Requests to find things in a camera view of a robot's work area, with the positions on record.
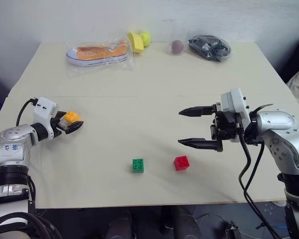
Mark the dark rounded shape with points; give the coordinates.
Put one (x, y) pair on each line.
(119, 225)
(188, 224)

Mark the black furniture piece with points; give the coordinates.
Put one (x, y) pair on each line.
(297, 59)

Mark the green toy brick cube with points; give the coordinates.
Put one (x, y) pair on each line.
(138, 165)

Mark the yellow-green tennis ball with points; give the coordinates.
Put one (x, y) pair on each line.
(147, 37)

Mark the yellow toy brick cube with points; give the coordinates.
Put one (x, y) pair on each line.
(72, 117)

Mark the dark red ball in bag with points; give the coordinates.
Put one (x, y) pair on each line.
(177, 46)

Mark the red toy brick cube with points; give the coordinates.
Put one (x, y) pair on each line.
(181, 163)

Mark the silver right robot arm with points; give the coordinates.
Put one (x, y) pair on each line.
(281, 139)

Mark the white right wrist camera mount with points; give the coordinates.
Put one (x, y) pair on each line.
(235, 100)

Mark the black item in plastic bag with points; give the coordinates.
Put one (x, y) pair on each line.
(209, 47)

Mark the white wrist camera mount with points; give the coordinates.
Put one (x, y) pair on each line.
(235, 100)
(45, 109)

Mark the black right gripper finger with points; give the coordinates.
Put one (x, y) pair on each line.
(199, 142)
(196, 111)

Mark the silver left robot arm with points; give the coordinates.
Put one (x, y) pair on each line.
(11, 152)

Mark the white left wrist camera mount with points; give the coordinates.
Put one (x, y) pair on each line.
(45, 109)

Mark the orange shoe in plastic bag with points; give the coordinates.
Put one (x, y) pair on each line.
(98, 53)

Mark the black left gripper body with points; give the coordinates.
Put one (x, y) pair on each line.
(56, 129)

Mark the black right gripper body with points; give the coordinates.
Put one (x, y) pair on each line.
(225, 127)

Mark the black device on floor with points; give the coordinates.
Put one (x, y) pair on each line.
(232, 230)

